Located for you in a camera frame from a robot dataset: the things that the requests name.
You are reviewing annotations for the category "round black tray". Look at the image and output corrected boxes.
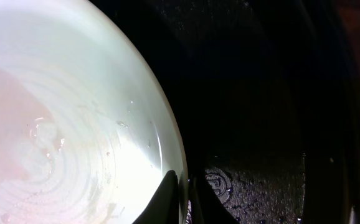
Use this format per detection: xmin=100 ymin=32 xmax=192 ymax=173
xmin=95 ymin=0 xmax=360 ymax=223

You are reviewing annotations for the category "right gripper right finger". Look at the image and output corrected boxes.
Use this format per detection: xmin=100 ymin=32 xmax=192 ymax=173
xmin=189 ymin=176 xmax=238 ymax=224

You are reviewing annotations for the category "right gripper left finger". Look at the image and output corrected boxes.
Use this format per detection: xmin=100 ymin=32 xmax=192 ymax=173
xmin=133 ymin=170 xmax=179 ymax=224

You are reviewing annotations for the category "light green plate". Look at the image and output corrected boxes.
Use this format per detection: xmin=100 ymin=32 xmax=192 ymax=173
xmin=0 ymin=1 xmax=188 ymax=223

